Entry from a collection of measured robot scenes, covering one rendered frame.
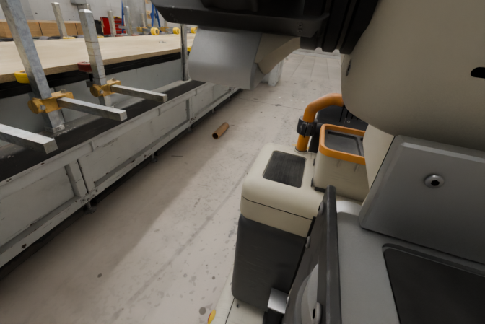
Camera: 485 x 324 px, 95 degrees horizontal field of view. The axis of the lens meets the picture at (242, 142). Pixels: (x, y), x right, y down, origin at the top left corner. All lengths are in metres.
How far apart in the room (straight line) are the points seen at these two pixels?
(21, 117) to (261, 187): 1.08
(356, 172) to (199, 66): 0.43
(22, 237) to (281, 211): 1.27
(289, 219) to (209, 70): 0.46
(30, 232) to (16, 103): 0.62
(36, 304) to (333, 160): 1.36
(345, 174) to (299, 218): 0.14
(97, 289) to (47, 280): 0.25
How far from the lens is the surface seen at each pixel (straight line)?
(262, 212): 0.57
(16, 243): 1.53
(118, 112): 0.89
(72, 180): 1.57
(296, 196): 0.53
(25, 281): 1.58
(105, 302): 1.36
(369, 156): 0.29
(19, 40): 1.06
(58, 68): 1.31
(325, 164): 0.52
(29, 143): 0.79
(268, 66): 0.17
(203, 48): 0.17
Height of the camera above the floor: 1.15
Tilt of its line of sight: 29 degrees down
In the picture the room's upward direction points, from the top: 6 degrees clockwise
